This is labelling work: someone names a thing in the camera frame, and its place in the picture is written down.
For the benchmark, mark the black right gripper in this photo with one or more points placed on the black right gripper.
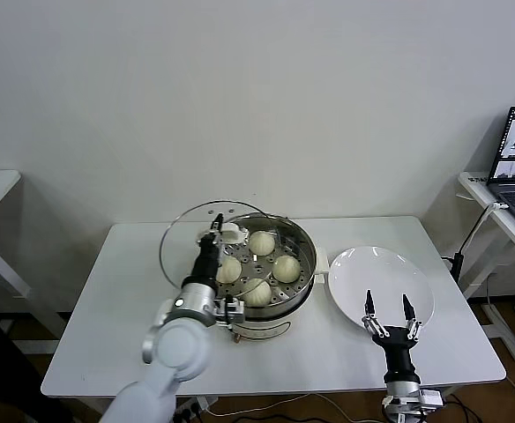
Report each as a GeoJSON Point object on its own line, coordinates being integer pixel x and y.
{"type": "Point", "coordinates": [398, 352]}

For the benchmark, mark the white electric cooker base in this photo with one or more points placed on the white electric cooker base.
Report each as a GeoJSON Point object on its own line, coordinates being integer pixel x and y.
{"type": "Point", "coordinates": [266, 328]}

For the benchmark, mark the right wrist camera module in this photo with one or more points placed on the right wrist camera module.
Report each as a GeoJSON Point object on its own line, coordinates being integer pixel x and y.
{"type": "Point", "coordinates": [431, 398]}

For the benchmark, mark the stainless steel steamer basket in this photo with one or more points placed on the stainless steel steamer basket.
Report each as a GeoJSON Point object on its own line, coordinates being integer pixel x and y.
{"type": "Point", "coordinates": [305, 255]}

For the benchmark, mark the white steamed baozi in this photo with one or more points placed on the white steamed baozi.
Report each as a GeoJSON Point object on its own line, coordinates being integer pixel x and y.
{"type": "Point", "coordinates": [258, 294]}
{"type": "Point", "coordinates": [231, 271]}
{"type": "Point", "coordinates": [262, 242]}
{"type": "Point", "coordinates": [286, 269]}

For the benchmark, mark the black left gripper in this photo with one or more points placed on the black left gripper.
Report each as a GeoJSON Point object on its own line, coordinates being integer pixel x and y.
{"type": "Point", "coordinates": [206, 269]}

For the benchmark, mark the white round plate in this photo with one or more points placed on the white round plate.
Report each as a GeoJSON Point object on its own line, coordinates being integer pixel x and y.
{"type": "Point", "coordinates": [372, 282]}

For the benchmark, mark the white laptop side table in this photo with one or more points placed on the white laptop side table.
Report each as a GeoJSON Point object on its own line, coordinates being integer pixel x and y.
{"type": "Point", "coordinates": [475, 187]}

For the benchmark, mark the white power strip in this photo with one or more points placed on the white power strip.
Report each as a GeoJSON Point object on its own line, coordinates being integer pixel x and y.
{"type": "Point", "coordinates": [191, 407]}

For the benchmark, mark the round glass pot lid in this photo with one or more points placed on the round glass pot lid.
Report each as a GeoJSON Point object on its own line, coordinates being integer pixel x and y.
{"type": "Point", "coordinates": [233, 232]}

